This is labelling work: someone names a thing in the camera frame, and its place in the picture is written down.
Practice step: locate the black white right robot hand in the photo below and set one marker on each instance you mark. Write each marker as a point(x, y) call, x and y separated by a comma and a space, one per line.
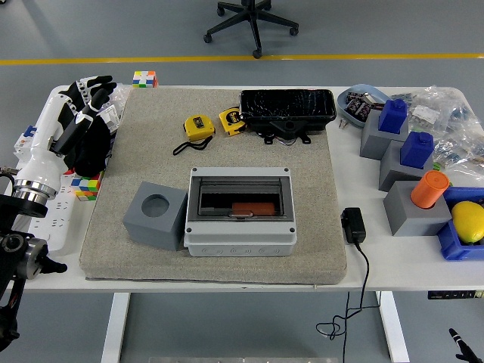
point(463, 348)

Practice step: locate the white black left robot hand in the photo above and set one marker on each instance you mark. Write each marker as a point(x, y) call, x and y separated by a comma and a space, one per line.
point(49, 143)

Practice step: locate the smoky transparent box lid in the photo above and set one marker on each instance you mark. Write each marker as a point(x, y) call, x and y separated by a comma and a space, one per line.
point(257, 182)

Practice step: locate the orange cylinder battery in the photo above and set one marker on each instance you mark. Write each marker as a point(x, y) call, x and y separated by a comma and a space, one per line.
point(253, 208)
point(429, 189)

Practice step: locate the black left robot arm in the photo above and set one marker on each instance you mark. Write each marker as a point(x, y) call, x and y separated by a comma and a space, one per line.
point(15, 249)

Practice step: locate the grey electrical box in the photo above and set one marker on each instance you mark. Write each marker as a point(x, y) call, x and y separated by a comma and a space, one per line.
point(242, 238)

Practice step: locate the white blue circuit breaker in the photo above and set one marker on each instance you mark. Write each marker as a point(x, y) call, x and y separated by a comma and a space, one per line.
point(23, 145)

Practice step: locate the black cloth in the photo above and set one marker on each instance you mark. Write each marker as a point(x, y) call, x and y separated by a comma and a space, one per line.
point(90, 151)

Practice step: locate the black table control panel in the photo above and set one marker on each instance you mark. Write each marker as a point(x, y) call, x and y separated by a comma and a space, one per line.
point(450, 294)

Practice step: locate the colourful puzzle cube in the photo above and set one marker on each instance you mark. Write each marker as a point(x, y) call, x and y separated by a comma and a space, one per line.
point(86, 187)

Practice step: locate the clear bag of white parts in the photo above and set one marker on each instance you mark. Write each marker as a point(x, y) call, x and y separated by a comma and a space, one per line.
point(113, 113)

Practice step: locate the white table leg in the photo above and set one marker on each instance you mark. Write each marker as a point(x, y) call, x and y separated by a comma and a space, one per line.
point(393, 329)
point(115, 329)

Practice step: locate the white power strip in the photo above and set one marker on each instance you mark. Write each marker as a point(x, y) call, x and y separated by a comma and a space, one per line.
point(64, 219)

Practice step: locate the blue plastic bin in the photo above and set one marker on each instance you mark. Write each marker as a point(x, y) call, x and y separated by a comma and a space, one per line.
point(452, 247)

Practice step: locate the colourful cube white cross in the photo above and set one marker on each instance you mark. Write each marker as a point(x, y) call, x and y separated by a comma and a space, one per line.
point(144, 79)

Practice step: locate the yellow lemon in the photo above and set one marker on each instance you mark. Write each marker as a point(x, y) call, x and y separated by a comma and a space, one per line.
point(469, 221)

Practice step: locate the grey square holder block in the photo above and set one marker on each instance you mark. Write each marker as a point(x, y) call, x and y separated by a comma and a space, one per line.
point(159, 230)
point(412, 221)
point(393, 174)
point(372, 143)

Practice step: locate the black power adapter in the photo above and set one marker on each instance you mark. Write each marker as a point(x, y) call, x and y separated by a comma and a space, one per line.
point(353, 225)

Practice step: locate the yellow tape measure printed 5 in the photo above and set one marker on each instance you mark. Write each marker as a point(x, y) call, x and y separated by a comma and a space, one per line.
point(230, 119)

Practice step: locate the small green part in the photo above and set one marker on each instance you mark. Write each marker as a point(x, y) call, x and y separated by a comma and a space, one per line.
point(437, 166)

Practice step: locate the blue bottle-shaped block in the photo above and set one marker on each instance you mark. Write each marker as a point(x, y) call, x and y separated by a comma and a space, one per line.
point(416, 151)
point(393, 117)

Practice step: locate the grey-brown mat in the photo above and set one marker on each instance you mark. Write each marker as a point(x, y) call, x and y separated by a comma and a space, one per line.
point(227, 268)

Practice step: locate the clear bag of small parts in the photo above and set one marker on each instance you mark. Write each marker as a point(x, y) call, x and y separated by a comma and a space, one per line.
point(446, 113)

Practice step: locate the black office chair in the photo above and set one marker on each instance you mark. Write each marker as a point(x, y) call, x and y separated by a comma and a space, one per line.
point(255, 22)

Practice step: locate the black plastic tray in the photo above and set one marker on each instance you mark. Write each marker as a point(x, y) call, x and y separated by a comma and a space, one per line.
point(287, 106)

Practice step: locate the small metal clip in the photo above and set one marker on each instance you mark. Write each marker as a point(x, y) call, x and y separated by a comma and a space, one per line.
point(343, 124)

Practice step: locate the dark printed packet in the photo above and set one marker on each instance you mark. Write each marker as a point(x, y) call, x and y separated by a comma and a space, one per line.
point(359, 108)
point(354, 96)

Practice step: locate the light blue dish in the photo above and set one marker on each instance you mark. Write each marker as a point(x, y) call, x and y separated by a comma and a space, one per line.
point(342, 107)

